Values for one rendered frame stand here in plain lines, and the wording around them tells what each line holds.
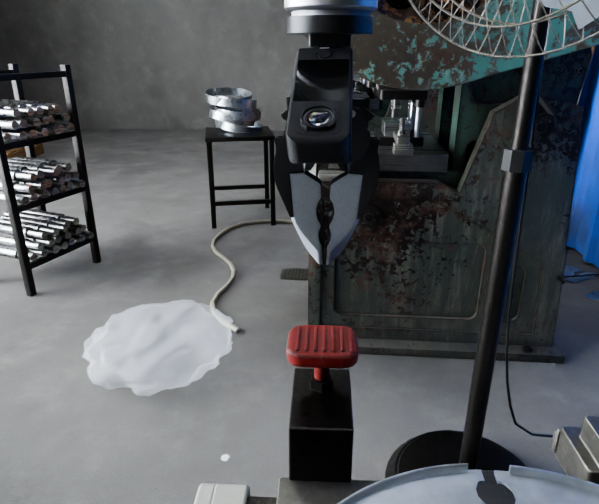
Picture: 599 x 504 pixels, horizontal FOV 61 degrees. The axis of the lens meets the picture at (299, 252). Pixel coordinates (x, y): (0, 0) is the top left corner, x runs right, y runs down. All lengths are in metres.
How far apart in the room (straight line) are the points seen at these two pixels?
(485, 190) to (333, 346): 1.30
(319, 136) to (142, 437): 1.33
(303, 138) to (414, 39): 1.10
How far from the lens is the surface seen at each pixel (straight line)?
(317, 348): 0.50
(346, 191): 0.45
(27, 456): 1.65
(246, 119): 3.05
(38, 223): 2.63
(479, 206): 1.76
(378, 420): 1.60
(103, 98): 7.32
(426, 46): 1.44
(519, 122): 1.04
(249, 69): 6.78
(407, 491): 0.34
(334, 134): 0.35
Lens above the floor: 1.03
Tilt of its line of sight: 22 degrees down
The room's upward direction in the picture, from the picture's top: straight up
